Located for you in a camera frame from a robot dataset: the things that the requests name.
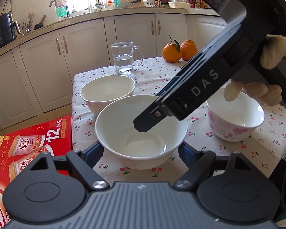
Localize white kitchen cabinets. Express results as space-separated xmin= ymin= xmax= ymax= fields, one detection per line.
xmin=0 ymin=13 xmax=226 ymax=128

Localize cherry-pattern tablecloth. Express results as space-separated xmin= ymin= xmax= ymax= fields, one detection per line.
xmin=72 ymin=57 xmax=286 ymax=183

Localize gloved right hand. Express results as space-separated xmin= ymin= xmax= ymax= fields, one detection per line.
xmin=223 ymin=34 xmax=286 ymax=107

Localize black air fryer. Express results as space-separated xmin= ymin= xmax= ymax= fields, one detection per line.
xmin=0 ymin=12 xmax=21 ymax=49

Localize glass mug with water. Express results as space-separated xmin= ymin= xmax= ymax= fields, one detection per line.
xmin=110 ymin=41 xmax=144 ymax=74

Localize orange with leaf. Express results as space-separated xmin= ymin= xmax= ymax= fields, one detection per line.
xmin=162 ymin=35 xmax=182 ymax=63

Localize red drink carton box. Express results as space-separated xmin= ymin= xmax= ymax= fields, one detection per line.
xmin=0 ymin=115 xmax=72 ymax=228

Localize small pink-flower bowl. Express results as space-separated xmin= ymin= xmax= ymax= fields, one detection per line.
xmin=206 ymin=88 xmax=265 ymax=142

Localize white bowl pink flowers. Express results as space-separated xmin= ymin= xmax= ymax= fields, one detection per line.
xmin=80 ymin=75 xmax=136 ymax=115

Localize orange without leaf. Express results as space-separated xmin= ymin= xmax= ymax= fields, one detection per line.
xmin=180 ymin=39 xmax=198 ymax=60

